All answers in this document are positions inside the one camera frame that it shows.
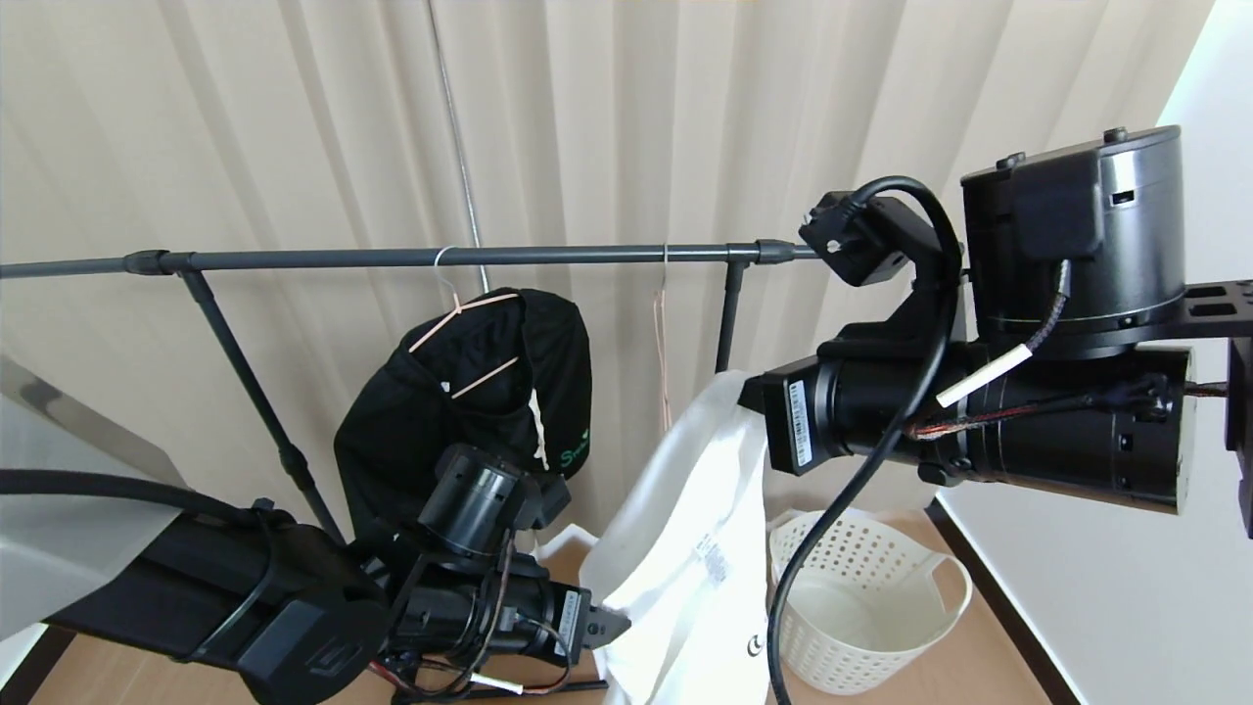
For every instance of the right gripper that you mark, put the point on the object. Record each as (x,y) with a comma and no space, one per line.
(1057,431)

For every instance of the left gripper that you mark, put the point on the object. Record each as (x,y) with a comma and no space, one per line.
(489,617)

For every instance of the black shorts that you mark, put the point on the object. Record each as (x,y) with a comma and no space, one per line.
(411,431)

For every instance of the white garment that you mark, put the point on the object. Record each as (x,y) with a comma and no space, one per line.
(685,509)

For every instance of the pink clothes hanger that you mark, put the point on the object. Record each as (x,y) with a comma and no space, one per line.
(456,308)
(661,343)

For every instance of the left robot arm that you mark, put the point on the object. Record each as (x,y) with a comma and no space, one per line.
(196,587)

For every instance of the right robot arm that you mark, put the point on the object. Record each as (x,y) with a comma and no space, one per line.
(1077,245)

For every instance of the white laundry basket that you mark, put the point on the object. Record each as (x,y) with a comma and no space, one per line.
(861,627)

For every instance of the black clothes rack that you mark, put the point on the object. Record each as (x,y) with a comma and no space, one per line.
(294,259)

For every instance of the beige curtain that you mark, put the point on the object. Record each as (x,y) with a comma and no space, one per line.
(245,117)

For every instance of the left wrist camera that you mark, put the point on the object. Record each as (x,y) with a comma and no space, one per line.
(553,494)

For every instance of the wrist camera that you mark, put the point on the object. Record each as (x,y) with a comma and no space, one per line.
(553,494)
(861,240)

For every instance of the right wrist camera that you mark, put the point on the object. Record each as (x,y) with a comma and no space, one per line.
(861,240)

